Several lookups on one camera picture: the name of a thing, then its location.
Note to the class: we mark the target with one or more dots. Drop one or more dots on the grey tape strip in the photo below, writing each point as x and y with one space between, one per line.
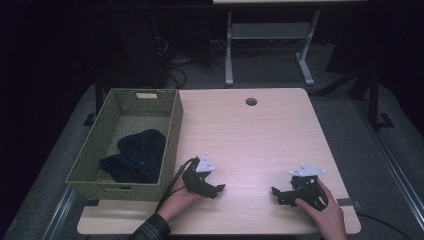
348 202

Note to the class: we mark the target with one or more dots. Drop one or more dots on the white metal table frame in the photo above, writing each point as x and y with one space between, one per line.
268 30

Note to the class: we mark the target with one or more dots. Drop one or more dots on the green woven basket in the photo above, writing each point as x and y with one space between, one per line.
133 116

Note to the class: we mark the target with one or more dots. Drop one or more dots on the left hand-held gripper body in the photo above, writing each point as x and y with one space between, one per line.
196 181

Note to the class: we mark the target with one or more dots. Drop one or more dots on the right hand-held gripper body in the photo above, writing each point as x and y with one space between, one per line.
306 186

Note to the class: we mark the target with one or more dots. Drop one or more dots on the dark cloth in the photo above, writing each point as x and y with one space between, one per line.
141 156

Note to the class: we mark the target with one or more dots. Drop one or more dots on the person's left hand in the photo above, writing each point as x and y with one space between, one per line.
178 200

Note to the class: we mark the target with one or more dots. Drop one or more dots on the person's right hand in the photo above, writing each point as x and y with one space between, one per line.
328 220

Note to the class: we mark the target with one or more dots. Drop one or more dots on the metal floor rail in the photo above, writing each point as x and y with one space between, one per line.
393 166
60 213

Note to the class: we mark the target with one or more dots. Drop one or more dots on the black metal stand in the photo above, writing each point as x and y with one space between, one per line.
97 100
371 96

